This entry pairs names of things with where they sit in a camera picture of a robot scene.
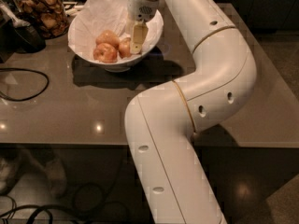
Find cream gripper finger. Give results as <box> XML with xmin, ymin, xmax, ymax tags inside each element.
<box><xmin>130</xmin><ymin>21</ymin><xmax>149</xmax><ymax>54</ymax></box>
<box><xmin>125</xmin><ymin>17</ymin><xmax>135</xmax><ymax>35</ymax></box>

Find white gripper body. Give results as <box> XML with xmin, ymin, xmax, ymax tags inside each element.
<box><xmin>127</xmin><ymin>0</ymin><xmax>160</xmax><ymax>22</ymax></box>

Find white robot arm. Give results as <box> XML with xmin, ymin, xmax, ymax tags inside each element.
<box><xmin>125</xmin><ymin>0</ymin><xmax>257</xmax><ymax>224</ymax></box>

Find white ceramic bowl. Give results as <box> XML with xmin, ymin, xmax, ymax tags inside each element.
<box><xmin>68</xmin><ymin>0</ymin><xmax>164</xmax><ymax>72</ymax></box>

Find white paper liner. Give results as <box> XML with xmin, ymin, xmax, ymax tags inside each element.
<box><xmin>68</xmin><ymin>0</ymin><xmax>164</xmax><ymax>67</ymax></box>

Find glass jar of dried chips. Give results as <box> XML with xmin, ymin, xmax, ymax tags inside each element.
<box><xmin>14</xmin><ymin>0</ymin><xmax>69</xmax><ymax>39</ymax></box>

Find black appliance with white handle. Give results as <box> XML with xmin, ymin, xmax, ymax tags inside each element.
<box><xmin>0</xmin><ymin>0</ymin><xmax>46</xmax><ymax>53</ymax></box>

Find black cable on table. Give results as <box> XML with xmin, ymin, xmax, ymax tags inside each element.
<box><xmin>0</xmin><ymin>67</ymin><xmax>50</xmax><ymax>103</ymax></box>

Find black cables on floor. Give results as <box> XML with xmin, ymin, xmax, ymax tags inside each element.
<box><xmin>0</xmin><ymin>184</ymin><xmax>132</xmax><ymax>224</ymax></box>

